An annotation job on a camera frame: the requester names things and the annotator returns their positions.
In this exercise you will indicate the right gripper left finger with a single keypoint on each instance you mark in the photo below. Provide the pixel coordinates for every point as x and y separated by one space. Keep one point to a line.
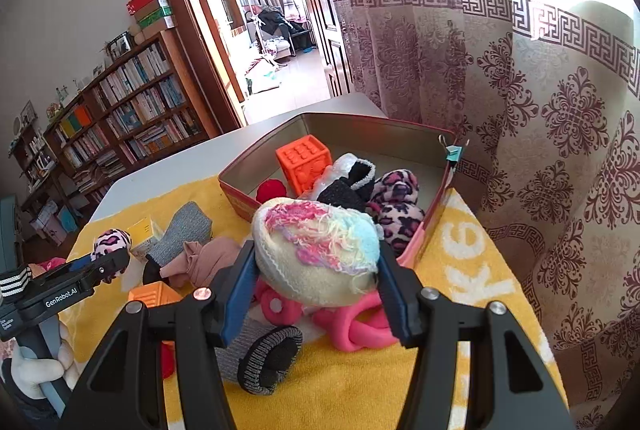
121 386

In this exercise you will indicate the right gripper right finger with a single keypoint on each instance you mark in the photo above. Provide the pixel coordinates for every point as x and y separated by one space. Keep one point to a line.
509 386

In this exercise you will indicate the red pompom ball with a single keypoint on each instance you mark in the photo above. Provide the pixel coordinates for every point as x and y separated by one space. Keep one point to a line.
167 359
269 189

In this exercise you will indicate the leopard plush toy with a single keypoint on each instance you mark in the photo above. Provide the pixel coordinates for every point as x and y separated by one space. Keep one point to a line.
112 240
394 207

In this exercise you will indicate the orange ribbed cube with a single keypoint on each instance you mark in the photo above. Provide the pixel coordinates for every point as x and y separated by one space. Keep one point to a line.
155 294

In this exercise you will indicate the yellow cardboard box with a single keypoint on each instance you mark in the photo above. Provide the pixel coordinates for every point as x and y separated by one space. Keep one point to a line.
144 234

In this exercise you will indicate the beige pink cloth bundle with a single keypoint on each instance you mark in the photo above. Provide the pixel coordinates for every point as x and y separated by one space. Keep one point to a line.
197 264

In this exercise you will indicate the grey black sock roll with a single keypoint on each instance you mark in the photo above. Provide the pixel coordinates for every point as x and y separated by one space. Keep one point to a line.
168 259

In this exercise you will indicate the white pink fuzzy sock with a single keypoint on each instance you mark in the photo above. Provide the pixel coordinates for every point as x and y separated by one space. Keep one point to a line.
316 254

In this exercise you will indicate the black fuzzy sock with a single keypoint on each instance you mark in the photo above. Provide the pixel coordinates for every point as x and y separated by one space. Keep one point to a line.
352 191

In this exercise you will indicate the large orange cat cube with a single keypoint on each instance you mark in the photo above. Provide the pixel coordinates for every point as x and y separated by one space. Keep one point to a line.
303 162

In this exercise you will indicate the left hand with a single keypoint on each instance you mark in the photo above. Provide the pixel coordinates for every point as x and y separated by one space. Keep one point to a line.
29 373

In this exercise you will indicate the small dark shelf unit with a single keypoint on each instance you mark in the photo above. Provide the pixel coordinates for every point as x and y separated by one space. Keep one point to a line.
46 205

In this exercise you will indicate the yellow white towel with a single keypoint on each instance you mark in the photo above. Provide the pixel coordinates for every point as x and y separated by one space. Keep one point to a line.
376 405

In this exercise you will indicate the large wooden bookshelf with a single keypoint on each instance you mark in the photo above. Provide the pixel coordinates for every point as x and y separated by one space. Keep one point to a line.
144 108

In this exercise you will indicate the binder clip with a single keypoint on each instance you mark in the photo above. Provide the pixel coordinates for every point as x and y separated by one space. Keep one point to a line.
454 151

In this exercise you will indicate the red biscuit tin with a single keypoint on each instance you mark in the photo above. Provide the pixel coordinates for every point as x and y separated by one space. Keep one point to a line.
389 145

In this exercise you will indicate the stacked boxes on shelf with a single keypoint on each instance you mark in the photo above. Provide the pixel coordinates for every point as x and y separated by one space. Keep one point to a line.
148 18

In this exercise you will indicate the purple patterned curtain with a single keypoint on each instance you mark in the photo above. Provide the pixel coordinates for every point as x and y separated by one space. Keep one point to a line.
545 95

